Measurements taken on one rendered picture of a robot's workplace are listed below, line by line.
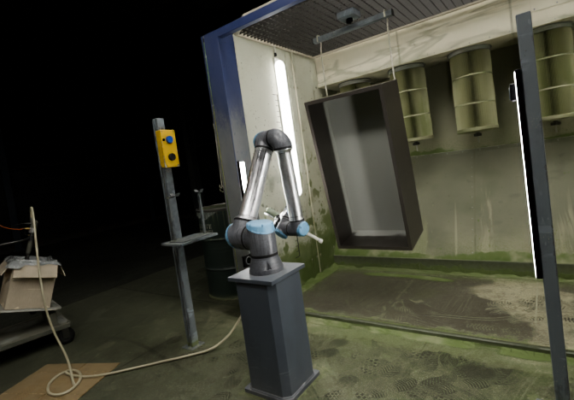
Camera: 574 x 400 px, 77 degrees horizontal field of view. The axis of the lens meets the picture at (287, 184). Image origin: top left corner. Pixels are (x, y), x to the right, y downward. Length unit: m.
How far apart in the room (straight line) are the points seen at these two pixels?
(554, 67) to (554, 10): 0.41
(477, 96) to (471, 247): 1.31
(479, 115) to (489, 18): 0.78
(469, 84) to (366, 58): 0.99
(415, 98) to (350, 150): 0.96
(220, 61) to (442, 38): 1.93
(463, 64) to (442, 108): 0.57
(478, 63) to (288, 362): 2.82
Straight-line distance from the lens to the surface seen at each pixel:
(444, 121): 4.01
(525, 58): 1.72
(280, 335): 1.97
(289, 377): 2.08
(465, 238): 3.61
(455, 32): 3.65
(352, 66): 3.91
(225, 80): 2.91
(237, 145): 2.85
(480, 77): 3.61
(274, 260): 1.96
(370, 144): 2.99
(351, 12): 3.01
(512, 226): 3.60
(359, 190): 3.14
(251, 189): 2.13
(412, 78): 3.74
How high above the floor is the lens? 1.19
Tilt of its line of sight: 3 degrees down
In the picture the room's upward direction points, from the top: 8 degrees counter-clockwise
